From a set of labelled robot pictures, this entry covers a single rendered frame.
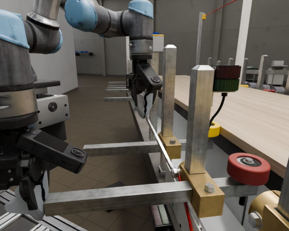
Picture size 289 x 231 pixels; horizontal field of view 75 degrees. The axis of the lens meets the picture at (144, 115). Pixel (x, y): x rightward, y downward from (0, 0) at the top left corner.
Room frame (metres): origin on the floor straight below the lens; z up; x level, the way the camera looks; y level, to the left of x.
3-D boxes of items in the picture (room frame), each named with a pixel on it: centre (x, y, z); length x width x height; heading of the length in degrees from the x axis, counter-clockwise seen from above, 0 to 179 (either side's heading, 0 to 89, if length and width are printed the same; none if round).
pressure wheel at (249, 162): (0.36, -0.22, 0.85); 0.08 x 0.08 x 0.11
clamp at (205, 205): (0.37, -0.12, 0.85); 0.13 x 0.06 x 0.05; 8
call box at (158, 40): (0.89, -0.04, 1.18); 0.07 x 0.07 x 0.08; 8
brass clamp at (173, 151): (0.61, -0.08, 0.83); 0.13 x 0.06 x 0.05; 8
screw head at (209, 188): (0.31, -0.13, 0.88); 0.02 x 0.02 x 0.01
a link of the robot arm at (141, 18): (0.65, 0.01, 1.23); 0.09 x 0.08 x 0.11; 66
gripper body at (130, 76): (0.66, 0.01, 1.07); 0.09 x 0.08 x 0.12; 28
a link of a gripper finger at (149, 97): (0.66, 0.00, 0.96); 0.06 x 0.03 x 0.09; 28
